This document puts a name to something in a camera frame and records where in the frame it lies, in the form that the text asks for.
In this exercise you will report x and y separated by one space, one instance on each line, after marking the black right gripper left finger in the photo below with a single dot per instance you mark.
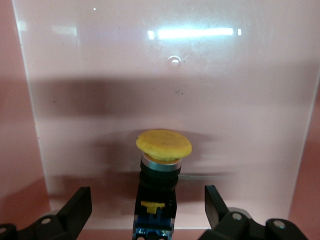
72 215

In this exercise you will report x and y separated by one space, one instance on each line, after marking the pink plastic bin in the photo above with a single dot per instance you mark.
150 87

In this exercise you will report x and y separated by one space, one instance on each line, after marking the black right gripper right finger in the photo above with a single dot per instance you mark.
216 212

